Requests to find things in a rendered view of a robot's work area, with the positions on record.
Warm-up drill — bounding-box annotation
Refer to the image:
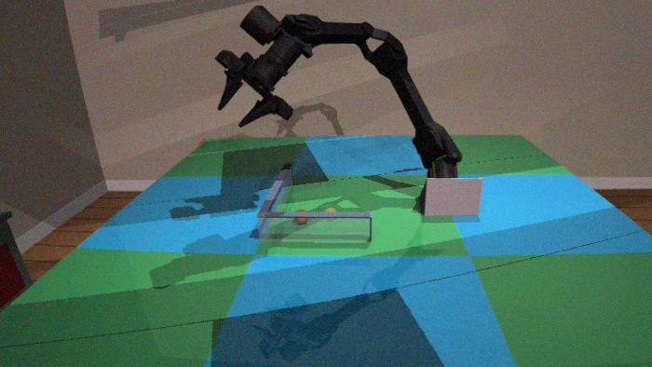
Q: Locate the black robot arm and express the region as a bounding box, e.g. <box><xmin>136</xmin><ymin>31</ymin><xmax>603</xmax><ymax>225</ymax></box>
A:
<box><xmin>240</xmin><ymin>6</ymin><xmax>462</xmax><ymax>179</ymax></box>

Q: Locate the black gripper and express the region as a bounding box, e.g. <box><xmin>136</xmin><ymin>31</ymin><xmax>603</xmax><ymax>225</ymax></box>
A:
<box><xmin>215</xmin><ymin>50</ymin><xmax>293</xmax><ymax>128</ymax></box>

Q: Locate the low clear l-shaped wall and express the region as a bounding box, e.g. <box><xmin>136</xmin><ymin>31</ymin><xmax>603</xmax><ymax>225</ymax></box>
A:
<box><xmin>257</xmin><ymin>166</ymin><xmax>370</xmax><ymax>242</ymax></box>

